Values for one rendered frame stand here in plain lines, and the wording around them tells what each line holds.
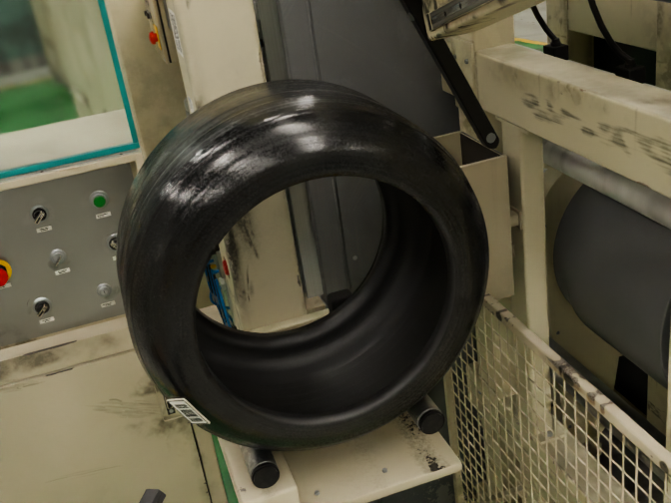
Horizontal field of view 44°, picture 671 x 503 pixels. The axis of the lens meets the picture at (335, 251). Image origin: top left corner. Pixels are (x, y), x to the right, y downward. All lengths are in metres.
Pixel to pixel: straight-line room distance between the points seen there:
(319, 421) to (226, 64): 0.61
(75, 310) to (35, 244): 0.17
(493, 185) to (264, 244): 0.44
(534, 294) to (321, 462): 0.58
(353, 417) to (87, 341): 0.75
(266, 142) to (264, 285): 0.53
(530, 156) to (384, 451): 0.62
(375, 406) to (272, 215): 0.43
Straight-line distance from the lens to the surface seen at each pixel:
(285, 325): 1.62
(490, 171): 1.60
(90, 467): 2.03
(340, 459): 1.50
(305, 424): 1.29
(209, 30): 1.44
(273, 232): 1.55
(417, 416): 1.39
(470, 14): 1.31
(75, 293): 1.87
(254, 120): 1.14
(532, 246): 1.72
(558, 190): 2.01
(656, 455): 1.18
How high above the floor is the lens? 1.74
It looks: 25 degrees down
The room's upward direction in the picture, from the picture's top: 9 degrees counter-clockwise
